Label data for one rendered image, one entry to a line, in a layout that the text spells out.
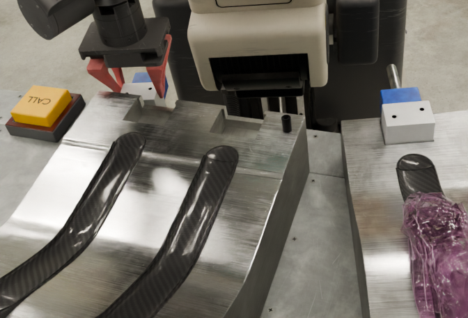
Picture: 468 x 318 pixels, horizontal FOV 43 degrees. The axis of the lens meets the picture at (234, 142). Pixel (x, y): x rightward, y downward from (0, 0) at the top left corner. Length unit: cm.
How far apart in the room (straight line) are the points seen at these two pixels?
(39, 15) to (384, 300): 43
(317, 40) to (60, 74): 161
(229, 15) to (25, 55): 173
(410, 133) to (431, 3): 185
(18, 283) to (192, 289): 15
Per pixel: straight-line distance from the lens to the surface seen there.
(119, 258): 56
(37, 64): 254
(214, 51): 98
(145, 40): 73
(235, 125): 68
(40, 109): 85
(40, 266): 58
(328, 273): 62
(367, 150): 65
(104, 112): 71
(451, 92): 206
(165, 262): 56
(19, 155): 85
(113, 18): 70
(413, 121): 65
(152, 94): 77
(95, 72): 75
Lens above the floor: 133
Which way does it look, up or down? 44 degrees down
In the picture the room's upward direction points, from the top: 12 degrees counter-clockwise
